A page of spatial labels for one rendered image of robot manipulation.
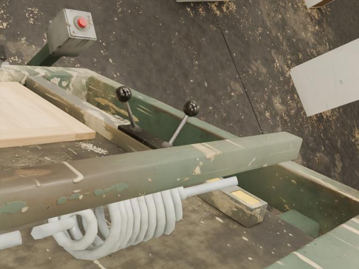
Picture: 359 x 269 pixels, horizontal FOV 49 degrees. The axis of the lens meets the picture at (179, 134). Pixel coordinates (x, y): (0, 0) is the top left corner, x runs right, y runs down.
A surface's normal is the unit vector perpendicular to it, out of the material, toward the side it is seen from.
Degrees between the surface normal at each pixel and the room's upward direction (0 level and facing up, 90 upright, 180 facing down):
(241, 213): 90
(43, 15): 0
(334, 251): 54
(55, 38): 90
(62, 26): 90
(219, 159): 36
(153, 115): 90
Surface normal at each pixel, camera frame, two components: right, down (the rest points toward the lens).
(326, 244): 0.19, -0.93
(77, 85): 0.67, 0.35
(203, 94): 0.66, -0.27
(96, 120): -0.71, 0.07
